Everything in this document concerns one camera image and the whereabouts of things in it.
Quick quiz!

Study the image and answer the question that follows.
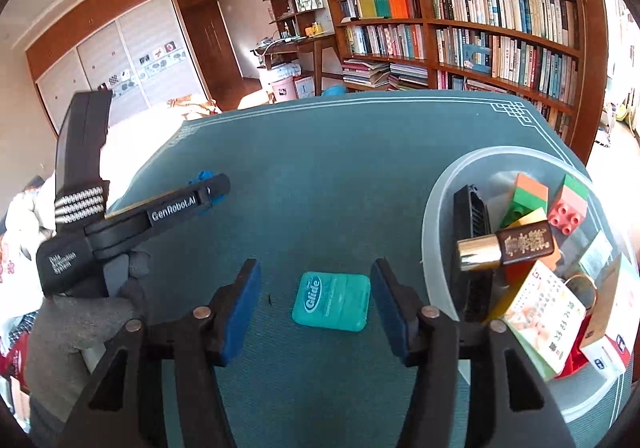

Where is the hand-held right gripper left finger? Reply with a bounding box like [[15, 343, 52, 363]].
[[55, 258, 263, 448]]

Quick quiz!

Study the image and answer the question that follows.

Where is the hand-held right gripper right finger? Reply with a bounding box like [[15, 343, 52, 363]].
[[370, 257, 578, 448]]

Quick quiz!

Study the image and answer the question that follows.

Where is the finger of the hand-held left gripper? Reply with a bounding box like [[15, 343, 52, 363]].
[[85, 173, 232, 262]]

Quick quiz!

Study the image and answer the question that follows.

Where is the teal dental floss case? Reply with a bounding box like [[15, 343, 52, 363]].
[[291, 271, 372, 333]]

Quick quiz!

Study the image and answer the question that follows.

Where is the clear plastic bowl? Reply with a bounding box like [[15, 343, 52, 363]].
[[421, 145, 633, 424]]

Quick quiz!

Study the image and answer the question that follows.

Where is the green orange toy block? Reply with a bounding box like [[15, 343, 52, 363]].
[[500, 173, 550, 229]]

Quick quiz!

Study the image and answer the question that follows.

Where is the metal ring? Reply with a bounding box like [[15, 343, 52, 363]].
[[564, 273, 599, 314]]

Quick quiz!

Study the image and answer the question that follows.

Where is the pink green toy block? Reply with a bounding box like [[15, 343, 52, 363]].
[[547, 174, 590, 235]]

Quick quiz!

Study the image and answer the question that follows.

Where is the white baby wash box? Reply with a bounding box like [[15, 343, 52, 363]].
[[580, 253, 636, 374]]

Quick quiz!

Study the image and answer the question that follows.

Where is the teal desktop mat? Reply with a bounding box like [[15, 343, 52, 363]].
[[107, 90, 633, 448]]

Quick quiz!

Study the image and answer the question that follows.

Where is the person's left hand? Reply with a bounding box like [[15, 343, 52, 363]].
[[25, 250, 151, 448]]

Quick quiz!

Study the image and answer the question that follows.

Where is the white bedding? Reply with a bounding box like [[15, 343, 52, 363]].
[[0, 100, 221, 289]]

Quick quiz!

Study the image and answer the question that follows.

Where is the brown printed blanket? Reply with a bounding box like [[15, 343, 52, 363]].
[[167, 95, 221, 122]]

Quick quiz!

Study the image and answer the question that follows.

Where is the black comb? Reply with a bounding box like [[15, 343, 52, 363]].
[[452, 185, 494, 324]]

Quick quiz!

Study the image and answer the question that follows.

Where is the wardrobe with white sliding doors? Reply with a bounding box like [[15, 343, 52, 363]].
[[25, 0, 211, 139]]

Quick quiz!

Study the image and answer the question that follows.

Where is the printed paper packet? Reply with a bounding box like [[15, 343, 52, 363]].
[[487, 273, 587, 381]]

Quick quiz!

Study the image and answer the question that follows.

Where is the brown bottle with gold cap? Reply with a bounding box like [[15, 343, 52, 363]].
[[456, 220, 556, 273]]

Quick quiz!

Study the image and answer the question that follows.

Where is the pink bin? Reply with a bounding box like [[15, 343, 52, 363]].
[[270, 75, 296, 103]]

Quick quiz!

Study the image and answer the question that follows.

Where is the dark brown door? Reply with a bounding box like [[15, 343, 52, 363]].
[[172, 0, 246, 111]]

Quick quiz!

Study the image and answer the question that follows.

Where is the yellow toy block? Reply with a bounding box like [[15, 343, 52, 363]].
[[515, 207, 549, 231]]

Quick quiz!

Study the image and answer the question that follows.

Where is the red packet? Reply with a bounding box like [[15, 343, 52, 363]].
[[555, 328, 594, 379]]

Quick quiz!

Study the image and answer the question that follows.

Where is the small white packet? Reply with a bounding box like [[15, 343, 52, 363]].
[[575, 230, 614, 274]]

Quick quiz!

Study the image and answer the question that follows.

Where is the wooden desk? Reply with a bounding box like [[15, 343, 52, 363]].
[[250, 32, 337, 97]]

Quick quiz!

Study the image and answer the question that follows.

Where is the stack of lying books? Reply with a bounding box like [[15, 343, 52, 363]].
[[342, 59, 430, 92]]

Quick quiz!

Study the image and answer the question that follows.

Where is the large wooden bookcase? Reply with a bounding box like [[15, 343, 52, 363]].
[[326, 0, 588, 164]]

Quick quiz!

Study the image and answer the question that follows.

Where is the row of colourful books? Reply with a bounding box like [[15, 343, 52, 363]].
[[340, 0, 423, 20]]

